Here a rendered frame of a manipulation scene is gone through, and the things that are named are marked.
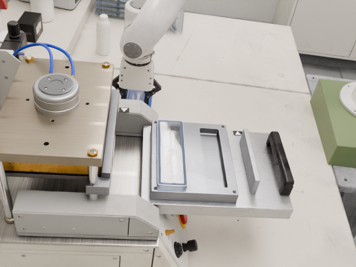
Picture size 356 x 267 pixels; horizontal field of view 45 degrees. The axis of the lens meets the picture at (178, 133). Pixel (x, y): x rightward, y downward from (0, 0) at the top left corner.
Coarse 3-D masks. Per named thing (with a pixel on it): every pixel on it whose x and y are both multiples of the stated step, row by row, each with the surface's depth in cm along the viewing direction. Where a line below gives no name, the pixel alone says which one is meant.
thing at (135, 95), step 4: (128, 92) 136; (132, 92) 136; (136, 92) 136; (140, 92) 136; (144, 92) 137; (128, 96) 134; (132, 96) 134; (136, 96) 135; (140, 96) 135; (144, 96) 135
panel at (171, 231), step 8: (160, 216) 83; (176, 216) 96; (160, 224) 82; (168, 224) 88; (176, 224) 94; (184, 224) 101; (160, 232) 80; (168, 232) 84; (176, 232) 92; (184, 232) 99; (168, 240) 85; (176, 240) 90; (184, 240) 97; (168, 248) 83; (176, 256) 87; (184, 256) 93; (184, 264) 92
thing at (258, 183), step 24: (144, 144) 91; (240, 144) 94; (264, 144) 95; (144, 168) 86; (240, 168) 89; (264, 168) 90; (144, 192) 81; (240, 192) 84; (264, 192) 85; (240, 216) 83; (264, 216) 83; (288, 216) 84
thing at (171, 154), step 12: (168, 120) 92; (168, 132) 89; (180, 132) 90; (168, 144) 87; (180, 144) 87; (168, 156) 84; (180, 156) 85; (168, 168) 82; (180, 168) 82; (168, 180) 80; (180, 180) 80
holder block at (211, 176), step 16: (192, 128) 93; (208, 128) 93; (224, 128) 94; (192, 144) 89; (208, 144) 92; (224, 144) 90; (192, 160) 85; (208, 160) 88; (224, 160) 87; (192, 176) 82; (208, 176) 85; (224, 176) 85; (160, 192) 79; (176, 192) 79; (192, 192) 79; (208, 192) 80; (224, 192) 80
